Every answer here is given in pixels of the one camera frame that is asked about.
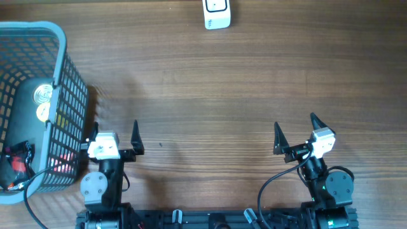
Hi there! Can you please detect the silver top tin can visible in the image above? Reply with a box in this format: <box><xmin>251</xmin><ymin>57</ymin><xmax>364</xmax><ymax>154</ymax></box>
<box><xmin>32</xmin><ymin>83</ymin><xmax>53</xmax><ymax>105</ymax></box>

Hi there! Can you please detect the white barcode scanner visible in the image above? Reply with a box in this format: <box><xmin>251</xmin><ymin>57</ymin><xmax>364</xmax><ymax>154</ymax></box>
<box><xmin>202</xmin><ymin>0</ymin><xmax>231</xmax><ymax>30</ymax></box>

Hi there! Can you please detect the red juice carton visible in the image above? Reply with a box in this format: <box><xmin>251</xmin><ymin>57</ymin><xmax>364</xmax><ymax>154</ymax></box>
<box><xmin>49</xmin><ymin>153</ymin><xmax>78</xmax><ymax>174</ymax></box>

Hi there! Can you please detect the yellow lid jar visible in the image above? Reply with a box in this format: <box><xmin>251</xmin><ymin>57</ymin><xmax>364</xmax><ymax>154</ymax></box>
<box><xmin>36</xmin><ymin>102</ymin><xmax>50</xmax><ymax>122</ymax></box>

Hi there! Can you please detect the black red snack packet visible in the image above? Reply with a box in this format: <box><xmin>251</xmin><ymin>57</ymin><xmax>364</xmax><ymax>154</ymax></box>
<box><xmin>1</xmin><ymin>141</ymin><xmax>35</xmax><ymax>191</ymax></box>

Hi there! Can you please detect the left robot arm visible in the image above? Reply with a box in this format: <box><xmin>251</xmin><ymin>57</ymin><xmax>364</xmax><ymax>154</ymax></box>
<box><xmin>75</xmin><ymin>121</ymin><xmax>145</xmax><ymax>229</ymax></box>

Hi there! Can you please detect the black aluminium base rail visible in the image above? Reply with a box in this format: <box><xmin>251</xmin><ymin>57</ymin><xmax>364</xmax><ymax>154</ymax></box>
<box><xmin>75</xmin><ymin>208</ymin><xmax>359</xmax><ymax>229</ymax></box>

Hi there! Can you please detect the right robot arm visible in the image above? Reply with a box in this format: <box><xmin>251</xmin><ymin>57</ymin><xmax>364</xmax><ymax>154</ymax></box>
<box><xmin>273</xmin><ymin>113</ymin><xmax>354</xmax><ymax>228</ymax></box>

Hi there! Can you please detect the grey plastic mesh basket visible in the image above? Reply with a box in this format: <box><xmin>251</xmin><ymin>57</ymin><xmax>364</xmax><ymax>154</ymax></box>
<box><xmin>1</xmin><ymin>21</ymin><xmax>89</xmax><ymax>205</ymax></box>

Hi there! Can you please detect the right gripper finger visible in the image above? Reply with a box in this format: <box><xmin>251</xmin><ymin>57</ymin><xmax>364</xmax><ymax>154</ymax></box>
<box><xmin>310</xmin><ymin>113</ymin><xmax>335</xmax><ymax>134</ymax></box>
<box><xmin>273</xmin><ymin>122</ymin><xmax>290</xmax><ymax>155</ymax></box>

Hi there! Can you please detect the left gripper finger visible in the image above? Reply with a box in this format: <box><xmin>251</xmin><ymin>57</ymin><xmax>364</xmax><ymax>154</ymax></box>
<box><xmin>130</xmin><ymin>120</ymin><xmax>144</xmax><ymax>155</ymax></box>
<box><xmin>85</xmin><ymin>121</ymin><xmax>99</xmax><ymax>143</ymax></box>

